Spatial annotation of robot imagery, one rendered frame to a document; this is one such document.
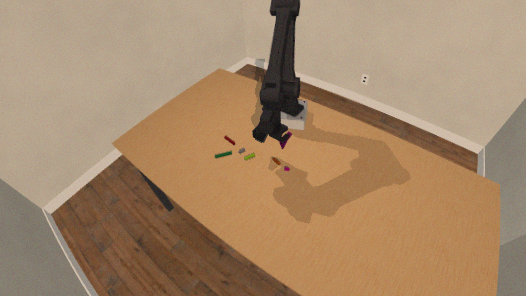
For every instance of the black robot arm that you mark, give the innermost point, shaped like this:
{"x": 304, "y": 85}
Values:
{"x": 280, "y": 71}

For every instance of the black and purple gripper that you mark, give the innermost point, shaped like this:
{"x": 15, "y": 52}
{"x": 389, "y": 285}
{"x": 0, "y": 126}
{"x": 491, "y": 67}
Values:
{"x": 282, "y": 140}

